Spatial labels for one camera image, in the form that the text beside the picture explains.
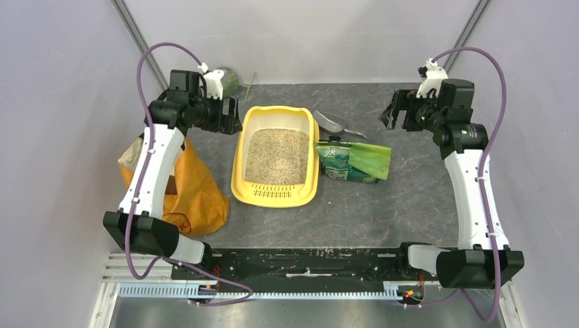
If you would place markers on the yellow litter box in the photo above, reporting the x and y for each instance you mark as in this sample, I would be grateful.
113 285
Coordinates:
276 164

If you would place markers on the grey metal scoop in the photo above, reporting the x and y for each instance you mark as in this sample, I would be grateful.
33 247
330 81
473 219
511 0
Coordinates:
334 124

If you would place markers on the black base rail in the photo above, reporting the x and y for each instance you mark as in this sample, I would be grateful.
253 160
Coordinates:
314 270

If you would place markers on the green litter bag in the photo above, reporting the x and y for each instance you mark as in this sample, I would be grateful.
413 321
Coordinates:
354 161

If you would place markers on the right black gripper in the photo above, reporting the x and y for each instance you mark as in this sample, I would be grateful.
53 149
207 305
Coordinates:
404 100

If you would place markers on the green round ball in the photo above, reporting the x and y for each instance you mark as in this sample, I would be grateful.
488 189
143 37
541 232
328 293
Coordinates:
230 81

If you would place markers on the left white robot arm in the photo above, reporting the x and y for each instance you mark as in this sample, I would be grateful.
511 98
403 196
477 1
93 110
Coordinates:
192 100

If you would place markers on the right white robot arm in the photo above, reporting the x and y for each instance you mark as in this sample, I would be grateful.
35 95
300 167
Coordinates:
483 258

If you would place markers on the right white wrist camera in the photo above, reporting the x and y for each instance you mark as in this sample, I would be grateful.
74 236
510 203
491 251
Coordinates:
433 75

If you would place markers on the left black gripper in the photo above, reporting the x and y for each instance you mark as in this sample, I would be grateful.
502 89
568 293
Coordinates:
223 123

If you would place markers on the orange shopping bag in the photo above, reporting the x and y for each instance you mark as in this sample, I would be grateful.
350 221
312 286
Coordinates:
183 192

